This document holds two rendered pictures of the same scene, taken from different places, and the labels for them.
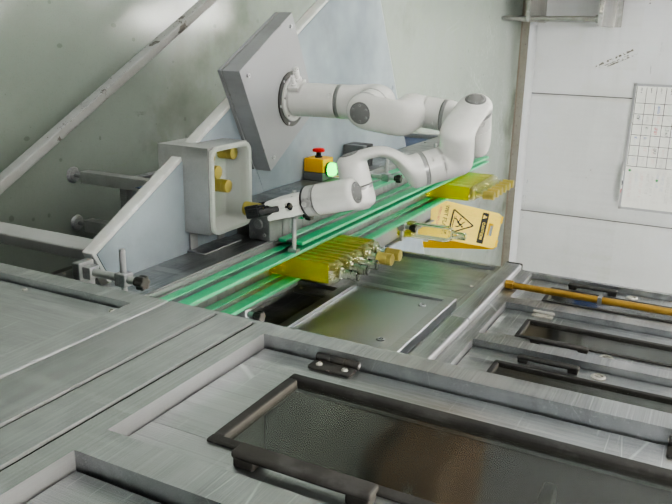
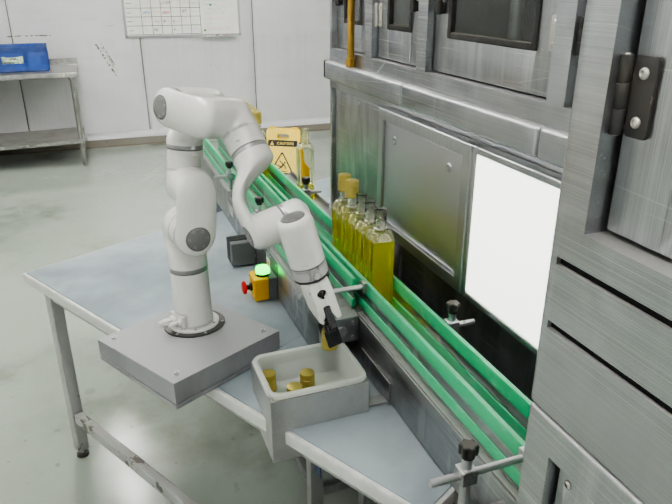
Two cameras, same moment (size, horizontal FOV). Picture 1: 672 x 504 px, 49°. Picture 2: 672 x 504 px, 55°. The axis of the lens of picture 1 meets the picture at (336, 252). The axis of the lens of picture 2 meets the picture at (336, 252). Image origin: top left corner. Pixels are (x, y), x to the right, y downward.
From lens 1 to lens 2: 0.50 m
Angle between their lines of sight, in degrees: 4
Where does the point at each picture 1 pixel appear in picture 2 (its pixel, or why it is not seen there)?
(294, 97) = (192, 319)
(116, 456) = not seen: outside the picture
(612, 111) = (154, 53)
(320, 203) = (312, 257)
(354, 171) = (267, 225)
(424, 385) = not seen: outside the picture
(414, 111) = (185, 176)
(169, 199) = (337, 436)
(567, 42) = (98, 104)
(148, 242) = (393, 451)
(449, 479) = not seen: outside the picture
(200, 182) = (310, 404)
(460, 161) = (234, 109)
